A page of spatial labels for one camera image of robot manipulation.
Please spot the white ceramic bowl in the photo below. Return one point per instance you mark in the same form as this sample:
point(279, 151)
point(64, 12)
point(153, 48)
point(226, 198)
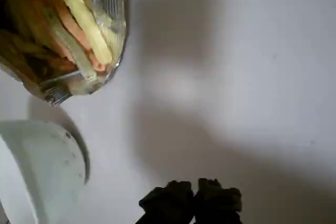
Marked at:
point(44, 171)

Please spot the pink orange veggie straw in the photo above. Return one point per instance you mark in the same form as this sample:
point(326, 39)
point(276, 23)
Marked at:
point(78, 37)

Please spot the pale green veggie straw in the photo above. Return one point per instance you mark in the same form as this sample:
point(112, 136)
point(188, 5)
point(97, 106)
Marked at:
point(71, 51)

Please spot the yellow veggie straw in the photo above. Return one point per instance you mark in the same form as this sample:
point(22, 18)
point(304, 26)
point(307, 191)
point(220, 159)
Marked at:
point(84, 22)

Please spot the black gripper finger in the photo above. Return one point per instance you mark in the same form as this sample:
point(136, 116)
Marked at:
point(168, 203)
point(218, 203)

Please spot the open veggie straw packet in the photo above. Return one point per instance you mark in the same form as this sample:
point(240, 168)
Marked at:
point(110, 6)

